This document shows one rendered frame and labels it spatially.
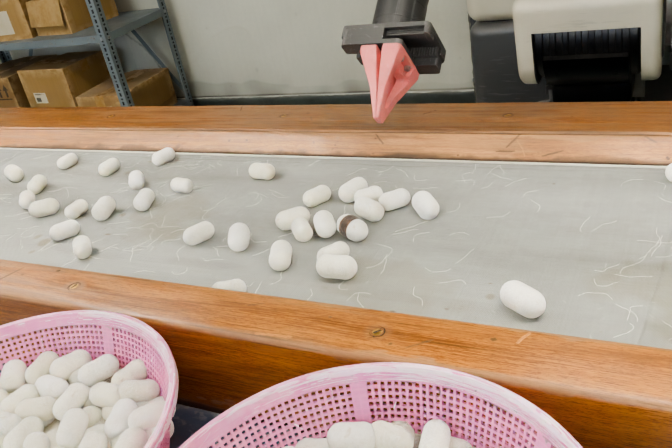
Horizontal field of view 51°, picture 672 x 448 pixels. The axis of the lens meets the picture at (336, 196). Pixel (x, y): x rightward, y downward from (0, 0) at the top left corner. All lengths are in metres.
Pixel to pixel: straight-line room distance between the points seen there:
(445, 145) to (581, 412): 0.42
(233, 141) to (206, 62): 2.40
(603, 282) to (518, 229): 0.11
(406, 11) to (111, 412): 0.49
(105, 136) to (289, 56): 2.07
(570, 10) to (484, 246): 0.62
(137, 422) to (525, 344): 0.28
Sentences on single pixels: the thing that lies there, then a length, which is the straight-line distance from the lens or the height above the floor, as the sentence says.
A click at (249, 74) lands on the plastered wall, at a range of 3.24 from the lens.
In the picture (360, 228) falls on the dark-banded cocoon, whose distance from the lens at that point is 0.66.
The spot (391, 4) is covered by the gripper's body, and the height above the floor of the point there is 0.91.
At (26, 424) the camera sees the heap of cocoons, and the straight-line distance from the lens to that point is 0.59.
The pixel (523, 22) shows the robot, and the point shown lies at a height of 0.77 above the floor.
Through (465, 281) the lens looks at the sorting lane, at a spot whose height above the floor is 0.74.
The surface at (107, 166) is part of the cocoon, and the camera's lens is 0.98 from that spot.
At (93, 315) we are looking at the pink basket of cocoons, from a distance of 0.63.
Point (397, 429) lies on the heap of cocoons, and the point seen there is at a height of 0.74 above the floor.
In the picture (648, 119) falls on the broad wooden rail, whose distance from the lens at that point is 0.81.
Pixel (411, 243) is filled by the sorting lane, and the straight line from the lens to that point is 0.66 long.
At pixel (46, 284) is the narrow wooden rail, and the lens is 0.72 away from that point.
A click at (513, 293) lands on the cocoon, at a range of 0.55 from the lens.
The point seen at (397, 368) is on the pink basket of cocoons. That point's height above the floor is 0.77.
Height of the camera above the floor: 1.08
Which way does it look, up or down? 26 degrees down
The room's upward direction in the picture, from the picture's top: 12 degrees counter-clockwise
